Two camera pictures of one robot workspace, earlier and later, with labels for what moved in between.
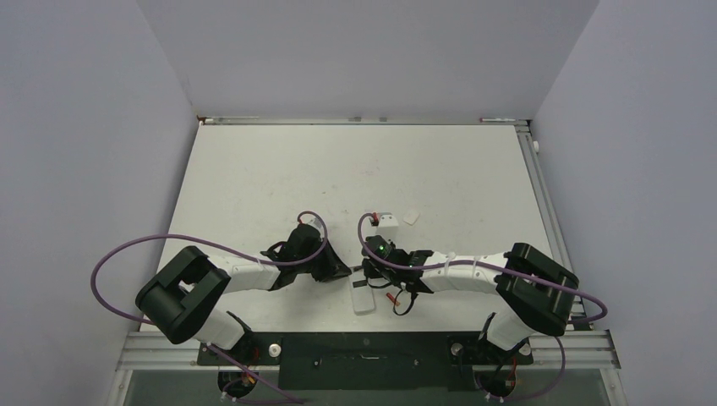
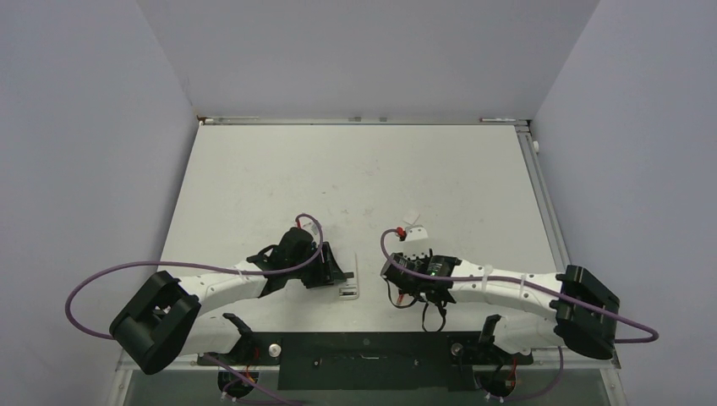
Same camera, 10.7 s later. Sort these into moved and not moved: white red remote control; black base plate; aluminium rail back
Moved: white red remote control
Not moved: aluminium rail back; black base plate
